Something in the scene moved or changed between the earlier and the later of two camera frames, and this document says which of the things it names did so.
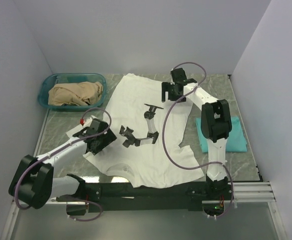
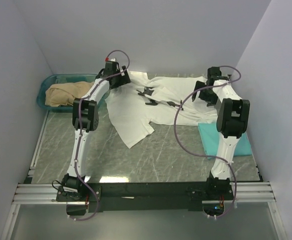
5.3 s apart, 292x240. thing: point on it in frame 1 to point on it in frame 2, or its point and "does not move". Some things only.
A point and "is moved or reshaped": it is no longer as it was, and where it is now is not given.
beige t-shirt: x=84 y=93 does not move
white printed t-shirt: x=140 y=141 is moved or reshaped
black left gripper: x=108 y=139 to x=125 y=80
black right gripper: x=166 y=87 to x=211 y=100
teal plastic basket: x=47 y=81 does not move
